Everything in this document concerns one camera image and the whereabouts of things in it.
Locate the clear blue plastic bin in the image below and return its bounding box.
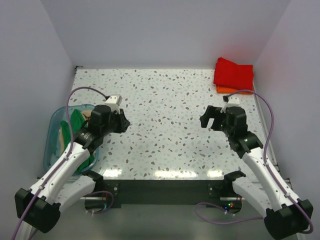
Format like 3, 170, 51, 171
43, 104, 95, 171

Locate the red t shirt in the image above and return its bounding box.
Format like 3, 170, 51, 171
213, 57, 254, 90

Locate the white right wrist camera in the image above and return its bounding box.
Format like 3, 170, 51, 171
220, 95, 240, 113

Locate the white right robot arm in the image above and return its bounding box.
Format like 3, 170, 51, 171
200, 105, 314, 240

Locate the folded orange t shirt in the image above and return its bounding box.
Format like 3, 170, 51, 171
215, 85, 253, 95

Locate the beige t shirt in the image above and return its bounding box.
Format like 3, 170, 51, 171
58, 109, 92, 154

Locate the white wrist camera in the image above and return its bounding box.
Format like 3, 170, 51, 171
220, 95, 240, 113
104, 94, 123, 114

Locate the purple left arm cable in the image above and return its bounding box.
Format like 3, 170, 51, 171
9, 86, 118, 240

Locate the green t shirt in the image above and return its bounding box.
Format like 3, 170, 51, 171
59, 109, 96, 175

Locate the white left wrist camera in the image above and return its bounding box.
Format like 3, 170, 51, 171
104, 94, 123, 114

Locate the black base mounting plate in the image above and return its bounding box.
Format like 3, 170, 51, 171
84, 179, 244, 214

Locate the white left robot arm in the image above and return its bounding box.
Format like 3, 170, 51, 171
14, 103, 130, 233

